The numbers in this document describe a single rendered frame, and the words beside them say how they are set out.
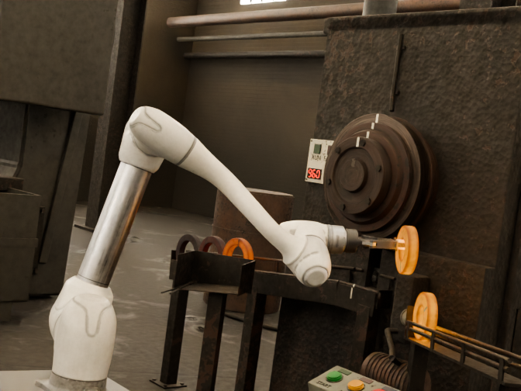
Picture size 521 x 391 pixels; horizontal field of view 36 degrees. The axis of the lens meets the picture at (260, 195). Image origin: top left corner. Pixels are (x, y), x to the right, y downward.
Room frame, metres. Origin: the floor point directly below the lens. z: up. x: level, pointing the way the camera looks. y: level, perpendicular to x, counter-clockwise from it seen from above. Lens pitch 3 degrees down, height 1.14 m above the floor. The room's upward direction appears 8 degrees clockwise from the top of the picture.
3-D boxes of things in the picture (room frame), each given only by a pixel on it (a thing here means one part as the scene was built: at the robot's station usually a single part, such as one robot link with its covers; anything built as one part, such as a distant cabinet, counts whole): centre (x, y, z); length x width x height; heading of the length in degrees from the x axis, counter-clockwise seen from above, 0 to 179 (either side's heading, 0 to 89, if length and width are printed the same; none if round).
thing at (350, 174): (2.92, -0.34, 1.11); 0.28 x 0.06 x 0.28; 41
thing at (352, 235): (2.51, -0.32, 0.92); 0.09 x 0.08 x 0.07; 96
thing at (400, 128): (2.98, -0.41, 1.11); 0.47 x 0.06 x 0.47; 41
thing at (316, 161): (3.31, -0.27, 1.15); 0.26 x 0.02 x 0.18; 41
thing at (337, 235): (2.51, -0.25, 0.91); 0.09 x 0.06 x 0.09; 6
